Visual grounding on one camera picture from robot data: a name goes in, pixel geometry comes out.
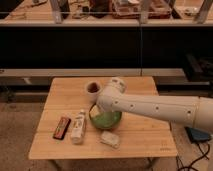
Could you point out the clear wrapped white packet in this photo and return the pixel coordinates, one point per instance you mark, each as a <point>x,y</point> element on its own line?
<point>110,138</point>

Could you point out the black and red snack bar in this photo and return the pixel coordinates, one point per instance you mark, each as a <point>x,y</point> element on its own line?
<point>61,128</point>

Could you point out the long wooden workbench shelf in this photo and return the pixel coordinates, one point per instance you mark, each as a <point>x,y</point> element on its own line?
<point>106,13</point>

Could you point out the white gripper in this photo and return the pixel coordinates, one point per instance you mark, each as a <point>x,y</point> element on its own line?
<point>94,111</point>

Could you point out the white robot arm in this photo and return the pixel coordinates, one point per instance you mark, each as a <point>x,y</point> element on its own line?
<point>192,111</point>

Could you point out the white plastic bottle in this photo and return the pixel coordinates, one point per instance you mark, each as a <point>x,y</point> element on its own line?
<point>79,126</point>

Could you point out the white cup with dark inside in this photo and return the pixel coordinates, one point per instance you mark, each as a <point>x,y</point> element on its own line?
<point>92,90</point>

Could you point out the green ceramic bowl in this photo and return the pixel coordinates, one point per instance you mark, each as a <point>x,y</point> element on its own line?
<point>106,120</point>

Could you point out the black foot pedal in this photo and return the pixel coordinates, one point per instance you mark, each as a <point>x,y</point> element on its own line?
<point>196,136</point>

